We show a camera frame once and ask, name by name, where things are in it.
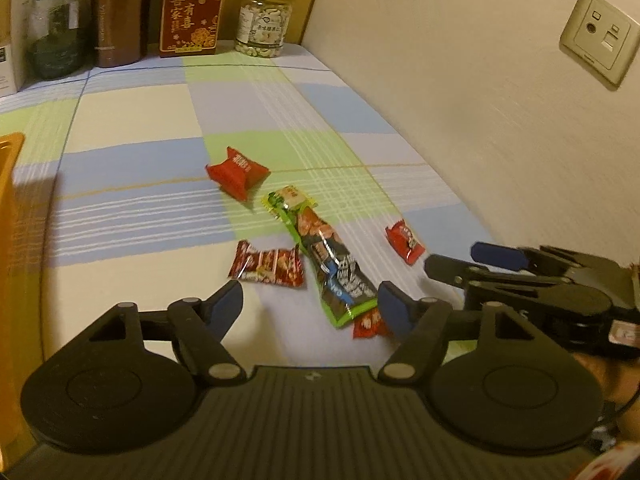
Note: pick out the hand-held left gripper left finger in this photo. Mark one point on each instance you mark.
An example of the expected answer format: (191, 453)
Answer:
(227, 305)

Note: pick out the green glass jar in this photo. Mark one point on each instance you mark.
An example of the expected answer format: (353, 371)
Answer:
(57, 35)

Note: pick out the small red snack packet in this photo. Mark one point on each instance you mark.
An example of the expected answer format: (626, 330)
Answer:
(404, 241)

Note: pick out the orange plastic tray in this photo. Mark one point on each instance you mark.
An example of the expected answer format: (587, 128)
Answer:
(7, 260)

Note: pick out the person's right hand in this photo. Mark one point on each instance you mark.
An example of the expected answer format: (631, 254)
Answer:
(625, 380)

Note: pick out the red brown snack packet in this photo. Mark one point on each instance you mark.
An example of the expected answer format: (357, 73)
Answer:
(270, 267)

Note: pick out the red gold gift box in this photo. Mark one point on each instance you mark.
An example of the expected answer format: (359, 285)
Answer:
(192, 15)

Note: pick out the beige data wall socket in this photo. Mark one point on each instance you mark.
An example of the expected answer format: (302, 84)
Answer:
(600, 35)

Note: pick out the long green snack packet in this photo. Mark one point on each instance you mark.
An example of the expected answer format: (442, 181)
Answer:
(325, 260)

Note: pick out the white printed carton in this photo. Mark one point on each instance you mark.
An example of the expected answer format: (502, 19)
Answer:
(12, 35)

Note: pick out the red white snack packet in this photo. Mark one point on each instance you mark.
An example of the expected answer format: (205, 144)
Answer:
(369, 325)

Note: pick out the red pillow snack packet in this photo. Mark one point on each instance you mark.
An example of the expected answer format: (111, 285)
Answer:
(235, 172)

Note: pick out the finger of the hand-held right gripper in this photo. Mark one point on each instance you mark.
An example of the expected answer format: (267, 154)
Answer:
(495, 255)
(450, 270)

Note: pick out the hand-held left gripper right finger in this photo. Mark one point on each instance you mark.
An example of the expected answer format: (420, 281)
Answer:
(395, 310)

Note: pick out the brown metal thermos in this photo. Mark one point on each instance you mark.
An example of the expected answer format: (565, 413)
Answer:
(120, 15)

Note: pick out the clear plastic nut jar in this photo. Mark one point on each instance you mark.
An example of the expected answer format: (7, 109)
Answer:
(262, 25)

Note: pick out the checked tablecloth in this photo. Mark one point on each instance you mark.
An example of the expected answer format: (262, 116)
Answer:
(150, 170)

